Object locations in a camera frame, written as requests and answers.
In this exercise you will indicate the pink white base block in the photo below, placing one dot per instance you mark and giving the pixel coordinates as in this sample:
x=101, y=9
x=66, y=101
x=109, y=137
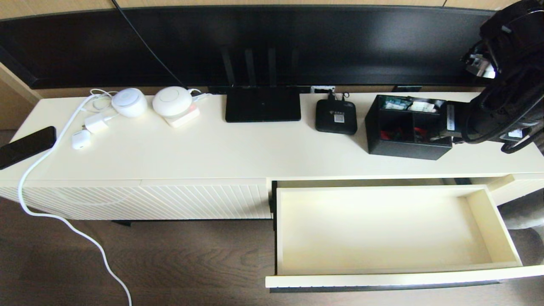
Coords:
x=185, y=121

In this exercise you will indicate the white dome lamp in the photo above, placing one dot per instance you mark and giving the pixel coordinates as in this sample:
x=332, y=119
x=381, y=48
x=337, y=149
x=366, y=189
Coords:
x=172, y=101

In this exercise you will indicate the cream TV cabinet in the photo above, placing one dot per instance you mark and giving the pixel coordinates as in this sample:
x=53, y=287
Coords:
x=255, y=148

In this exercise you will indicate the black set-top box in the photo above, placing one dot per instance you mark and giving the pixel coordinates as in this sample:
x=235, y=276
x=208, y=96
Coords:
x=327, y=120

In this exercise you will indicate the grey plush cushion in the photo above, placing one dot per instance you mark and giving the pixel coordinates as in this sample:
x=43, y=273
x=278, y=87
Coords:
x=527, y=214

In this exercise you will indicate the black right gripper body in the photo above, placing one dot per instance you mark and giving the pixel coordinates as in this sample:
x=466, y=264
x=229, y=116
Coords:
x=459, y=123

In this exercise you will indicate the black compartment organizer box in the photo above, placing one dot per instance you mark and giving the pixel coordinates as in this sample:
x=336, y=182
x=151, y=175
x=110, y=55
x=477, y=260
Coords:
x=403, y=149

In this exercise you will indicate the black television foot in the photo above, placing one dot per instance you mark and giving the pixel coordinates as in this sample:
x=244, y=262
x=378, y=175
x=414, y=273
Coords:
x=406, y=89

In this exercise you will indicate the white earbuds case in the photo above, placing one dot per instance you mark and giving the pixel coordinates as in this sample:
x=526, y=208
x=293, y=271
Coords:
x=81, y=139

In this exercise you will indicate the red Nescafe coffee sachet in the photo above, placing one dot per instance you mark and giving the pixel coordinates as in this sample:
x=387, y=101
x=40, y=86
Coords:
x=420, y=134

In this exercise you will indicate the cream cabinet drawer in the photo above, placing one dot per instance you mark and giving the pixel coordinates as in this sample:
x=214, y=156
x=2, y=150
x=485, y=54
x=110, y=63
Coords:
x=382, y=229

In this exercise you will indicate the black television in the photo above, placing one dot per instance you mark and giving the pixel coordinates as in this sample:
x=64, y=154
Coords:
x=340, y=42

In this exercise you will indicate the white cream packet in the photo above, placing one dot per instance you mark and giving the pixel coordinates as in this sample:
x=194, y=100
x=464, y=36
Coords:
x=420, y=106

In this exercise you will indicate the black smartphone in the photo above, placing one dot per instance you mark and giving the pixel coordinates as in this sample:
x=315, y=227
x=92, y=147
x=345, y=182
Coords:
x=25, y=147

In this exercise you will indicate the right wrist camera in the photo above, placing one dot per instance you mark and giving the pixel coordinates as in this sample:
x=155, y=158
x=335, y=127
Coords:
x=480, y=66

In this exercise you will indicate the white charger adapter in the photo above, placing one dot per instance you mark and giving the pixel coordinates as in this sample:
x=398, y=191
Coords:
x=97, y=123

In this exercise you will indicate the white wall socket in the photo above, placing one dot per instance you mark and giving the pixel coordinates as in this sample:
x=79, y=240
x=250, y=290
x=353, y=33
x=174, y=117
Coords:
x=321, y=89

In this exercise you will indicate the black router with antennas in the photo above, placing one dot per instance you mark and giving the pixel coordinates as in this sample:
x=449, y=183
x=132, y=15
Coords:
x=262, y=105

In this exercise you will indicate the white round speaker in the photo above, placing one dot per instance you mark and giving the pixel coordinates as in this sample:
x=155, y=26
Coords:
x=129, y=103

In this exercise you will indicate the red sachet white nutrition label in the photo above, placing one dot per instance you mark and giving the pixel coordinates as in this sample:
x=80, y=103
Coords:
x=386, y=135

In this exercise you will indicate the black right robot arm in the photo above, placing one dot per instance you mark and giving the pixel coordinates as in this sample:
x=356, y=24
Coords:
x=514, y=38

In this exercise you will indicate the teal tea packet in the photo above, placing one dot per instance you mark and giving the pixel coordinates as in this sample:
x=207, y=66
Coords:
x=393, y=103

